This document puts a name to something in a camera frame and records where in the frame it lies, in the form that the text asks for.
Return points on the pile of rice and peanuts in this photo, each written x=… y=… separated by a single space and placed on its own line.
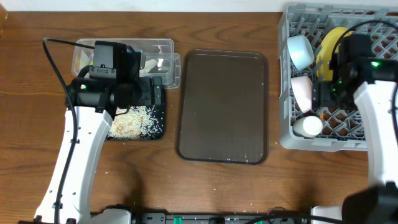
x=133 y=123

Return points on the black food waste tray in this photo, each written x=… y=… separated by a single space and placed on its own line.
x=155 y=130

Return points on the yellow plate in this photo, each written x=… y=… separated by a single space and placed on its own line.
x=324 y=55

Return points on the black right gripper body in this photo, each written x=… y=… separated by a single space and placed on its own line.
x=322 y=94

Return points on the white paper cup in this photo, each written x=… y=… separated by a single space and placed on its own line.
x=308 y=127

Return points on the grey dishwasher rack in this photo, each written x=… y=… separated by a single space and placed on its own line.
x=342 y=129

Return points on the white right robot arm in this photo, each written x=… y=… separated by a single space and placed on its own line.
x=371 y=84

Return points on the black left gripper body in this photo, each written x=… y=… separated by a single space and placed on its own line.
x=152 y=91

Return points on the clear plastic waste bin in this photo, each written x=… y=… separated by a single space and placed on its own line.
x=162 y=50

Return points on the black rail at table edge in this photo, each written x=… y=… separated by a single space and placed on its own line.
x=201 y=218

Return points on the white tissue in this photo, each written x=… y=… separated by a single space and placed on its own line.
x=148 y=66

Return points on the light blue bowl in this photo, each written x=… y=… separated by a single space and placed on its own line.
x=300 y=51

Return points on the white pink bowl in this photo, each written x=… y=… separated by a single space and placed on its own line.
x=302 y=89

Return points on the dark brown serving tray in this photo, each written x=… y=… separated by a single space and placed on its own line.
x=223 y=114

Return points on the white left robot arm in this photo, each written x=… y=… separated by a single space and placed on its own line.
x=91 y=110

